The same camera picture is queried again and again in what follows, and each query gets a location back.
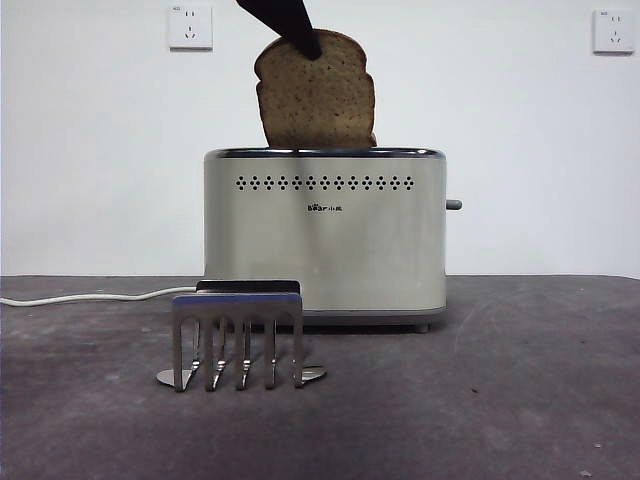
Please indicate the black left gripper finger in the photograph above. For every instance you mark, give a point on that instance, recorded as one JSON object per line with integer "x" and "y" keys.
{"x": 295, "y": 25}

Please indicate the brown bread slice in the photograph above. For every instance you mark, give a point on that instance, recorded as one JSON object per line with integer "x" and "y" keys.
{"x": 317, "y": 100}

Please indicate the cream white toaster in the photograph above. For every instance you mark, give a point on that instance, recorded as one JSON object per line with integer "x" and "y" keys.
{"x": 325, "y": 240}

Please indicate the grey toaster lever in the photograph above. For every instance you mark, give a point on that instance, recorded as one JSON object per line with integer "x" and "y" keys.
{"x": 454, "y": 204}

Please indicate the stainless steel bread rack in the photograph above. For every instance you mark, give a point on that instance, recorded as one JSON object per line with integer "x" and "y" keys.
{"x": 237, "y": 306}

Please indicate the white wall socket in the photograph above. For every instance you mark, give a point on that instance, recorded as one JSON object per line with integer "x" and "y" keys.
{"x": 191, "y": 28}
{"x": 614, "y": 32}

